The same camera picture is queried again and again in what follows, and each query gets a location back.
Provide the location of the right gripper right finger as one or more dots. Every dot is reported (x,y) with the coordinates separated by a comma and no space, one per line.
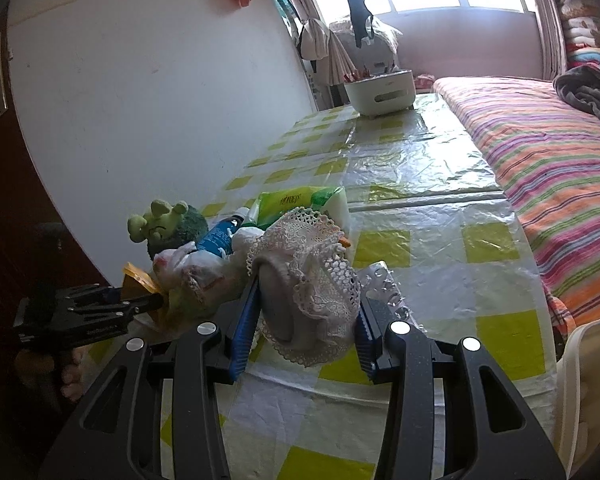
(489,430)

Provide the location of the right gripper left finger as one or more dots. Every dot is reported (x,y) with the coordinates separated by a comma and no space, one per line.
(114,432)

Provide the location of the green broccoli plush toy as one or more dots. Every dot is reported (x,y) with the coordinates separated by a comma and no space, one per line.
(167,226)

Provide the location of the white plastic bag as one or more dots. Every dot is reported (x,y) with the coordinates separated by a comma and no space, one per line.
(205,280)

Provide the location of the blue bottle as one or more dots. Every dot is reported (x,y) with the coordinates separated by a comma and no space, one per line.
(218,241)

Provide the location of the silver blister pack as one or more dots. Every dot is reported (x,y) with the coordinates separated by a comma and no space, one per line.
(378,283)

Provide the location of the green tissue pack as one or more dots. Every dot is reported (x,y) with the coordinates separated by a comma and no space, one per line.
(329,200)

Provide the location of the cream plastic trash bin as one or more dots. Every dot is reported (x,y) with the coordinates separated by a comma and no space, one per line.
(577,428)

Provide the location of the person left hand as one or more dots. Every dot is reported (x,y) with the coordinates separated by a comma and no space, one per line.
(68,370)

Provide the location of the yellow orange packet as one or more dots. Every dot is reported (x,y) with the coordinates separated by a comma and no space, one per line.
(140,279)

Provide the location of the checkered plastic tablecloth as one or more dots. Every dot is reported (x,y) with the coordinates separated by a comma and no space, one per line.
(423,201)

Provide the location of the bed with striped sheet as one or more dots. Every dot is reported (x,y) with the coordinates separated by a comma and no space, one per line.
(545,156)

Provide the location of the white storage basket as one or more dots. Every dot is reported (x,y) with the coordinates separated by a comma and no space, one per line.
(383,94)

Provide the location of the dark grey blanket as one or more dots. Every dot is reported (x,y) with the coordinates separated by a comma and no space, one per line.
(580,88)

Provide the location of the right pink curtain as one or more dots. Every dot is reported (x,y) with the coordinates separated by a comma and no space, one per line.
(552,40)

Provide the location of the beige hanging bag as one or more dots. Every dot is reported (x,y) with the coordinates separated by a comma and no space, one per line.
(319,46)

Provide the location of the white air cooler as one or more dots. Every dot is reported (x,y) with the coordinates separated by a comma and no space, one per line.
(377,55)

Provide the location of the stack of folded quilts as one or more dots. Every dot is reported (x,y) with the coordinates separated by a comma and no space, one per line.
(581,28)

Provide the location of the black hanging garment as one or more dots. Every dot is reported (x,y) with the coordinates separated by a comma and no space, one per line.
(361,21)

